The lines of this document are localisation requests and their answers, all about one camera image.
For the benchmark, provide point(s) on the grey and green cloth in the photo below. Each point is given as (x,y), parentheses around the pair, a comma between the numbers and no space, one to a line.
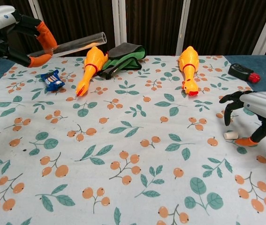
(125,54)

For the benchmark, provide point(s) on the blue snack packet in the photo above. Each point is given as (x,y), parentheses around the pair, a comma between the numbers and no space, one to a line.
(52,80)

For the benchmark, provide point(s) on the black device with red cap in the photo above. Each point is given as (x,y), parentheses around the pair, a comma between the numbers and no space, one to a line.
(239,70)

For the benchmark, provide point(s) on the yellow rubber chicken toy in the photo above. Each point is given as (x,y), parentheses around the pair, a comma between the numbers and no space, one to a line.
(188,61)
(93,61)

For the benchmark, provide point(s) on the dark pleated curtain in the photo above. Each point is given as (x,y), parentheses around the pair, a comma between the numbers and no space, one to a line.
(154,23)

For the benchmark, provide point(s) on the floral print tablecloth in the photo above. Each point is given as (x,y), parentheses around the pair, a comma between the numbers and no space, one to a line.
(132,145)

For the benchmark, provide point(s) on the small white cylinder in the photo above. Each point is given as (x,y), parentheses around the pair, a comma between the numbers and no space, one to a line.
(231,135)

